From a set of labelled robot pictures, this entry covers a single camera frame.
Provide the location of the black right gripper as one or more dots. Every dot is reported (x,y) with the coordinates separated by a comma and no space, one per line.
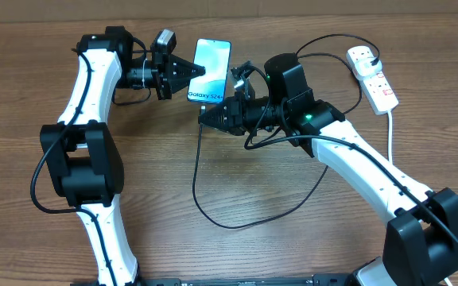
(235,107)

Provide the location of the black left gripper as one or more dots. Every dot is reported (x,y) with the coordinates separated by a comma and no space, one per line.
(164,69)

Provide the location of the dark blue Samsung smartphone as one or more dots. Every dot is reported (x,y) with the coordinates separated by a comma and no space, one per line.
(214,56)

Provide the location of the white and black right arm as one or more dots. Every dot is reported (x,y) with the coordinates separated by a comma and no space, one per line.
(421,243)

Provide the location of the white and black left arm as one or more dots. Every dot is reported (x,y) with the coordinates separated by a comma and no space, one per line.
(81,155)

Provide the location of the white power extension strip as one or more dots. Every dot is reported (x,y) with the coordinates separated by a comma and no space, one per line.
(377,89)

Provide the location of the brown cardboard backdrop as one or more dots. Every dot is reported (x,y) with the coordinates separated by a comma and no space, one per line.
(87,10)

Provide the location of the white wall charger plug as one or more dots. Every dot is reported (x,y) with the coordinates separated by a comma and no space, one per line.
(366,68)

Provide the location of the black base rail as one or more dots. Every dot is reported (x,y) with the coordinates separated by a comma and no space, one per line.
(331,279)

